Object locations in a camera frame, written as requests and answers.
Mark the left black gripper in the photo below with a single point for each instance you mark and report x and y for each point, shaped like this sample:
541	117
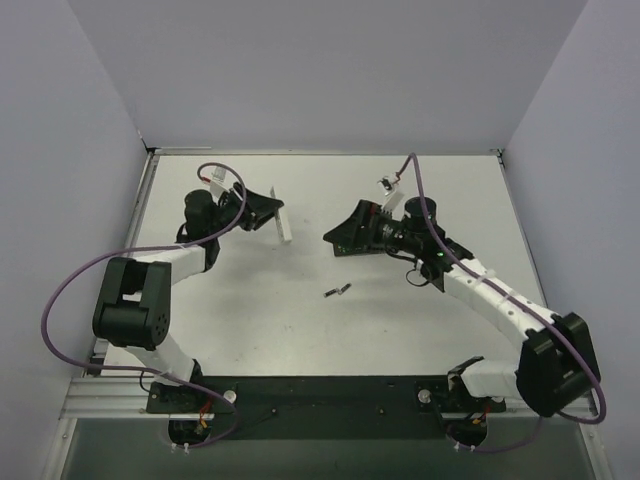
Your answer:
250	211

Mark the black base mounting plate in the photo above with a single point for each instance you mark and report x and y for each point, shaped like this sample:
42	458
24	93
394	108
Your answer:
302	424

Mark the aluminium front rail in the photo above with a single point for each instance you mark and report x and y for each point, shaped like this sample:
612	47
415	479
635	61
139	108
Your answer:
121	397

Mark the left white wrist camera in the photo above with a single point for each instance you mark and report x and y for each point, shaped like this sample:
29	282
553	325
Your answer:
217	184

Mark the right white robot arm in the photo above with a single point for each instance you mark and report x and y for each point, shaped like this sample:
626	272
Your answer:
557	362

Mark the black tv remote control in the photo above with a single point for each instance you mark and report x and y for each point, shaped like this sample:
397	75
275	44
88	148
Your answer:
342	251

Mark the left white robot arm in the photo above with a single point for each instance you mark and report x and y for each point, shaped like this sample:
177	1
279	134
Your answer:
133	309

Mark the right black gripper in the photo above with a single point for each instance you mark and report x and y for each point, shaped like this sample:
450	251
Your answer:
365	226

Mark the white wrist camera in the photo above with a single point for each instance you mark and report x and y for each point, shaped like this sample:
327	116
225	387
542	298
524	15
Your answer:
392	194
217	184

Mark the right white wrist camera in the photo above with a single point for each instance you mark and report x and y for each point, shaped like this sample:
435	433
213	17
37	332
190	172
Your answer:
392	194

